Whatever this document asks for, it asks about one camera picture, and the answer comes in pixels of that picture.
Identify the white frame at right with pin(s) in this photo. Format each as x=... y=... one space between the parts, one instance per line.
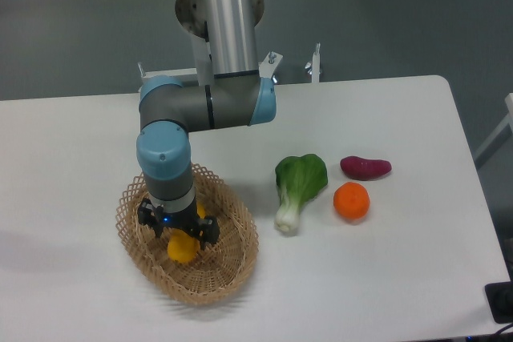
x=498 y=137

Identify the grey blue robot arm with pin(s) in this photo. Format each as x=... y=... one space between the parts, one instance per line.
x=231 y=92

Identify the green bok choy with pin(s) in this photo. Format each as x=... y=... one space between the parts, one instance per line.
x=299 y=179

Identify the white metal base frame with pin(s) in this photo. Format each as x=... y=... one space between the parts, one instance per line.
x=267 y=69

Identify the purple sweet potato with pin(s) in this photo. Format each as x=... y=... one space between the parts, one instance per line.
x=365 y=169

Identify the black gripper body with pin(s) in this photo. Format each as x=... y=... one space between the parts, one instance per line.
x=185 y=220

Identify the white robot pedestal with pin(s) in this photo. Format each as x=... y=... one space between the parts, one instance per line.
x=223 y=39

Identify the woven wicker basket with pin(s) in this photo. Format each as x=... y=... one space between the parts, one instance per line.
x=216 y=272

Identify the orange tangerine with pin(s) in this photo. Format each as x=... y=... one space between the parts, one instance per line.
x=351 y=201

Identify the black device at table edge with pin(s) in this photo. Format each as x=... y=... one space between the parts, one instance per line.
x=499 y=298

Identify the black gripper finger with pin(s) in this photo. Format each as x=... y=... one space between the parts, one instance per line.
x=151 y=216
x=208 y=231

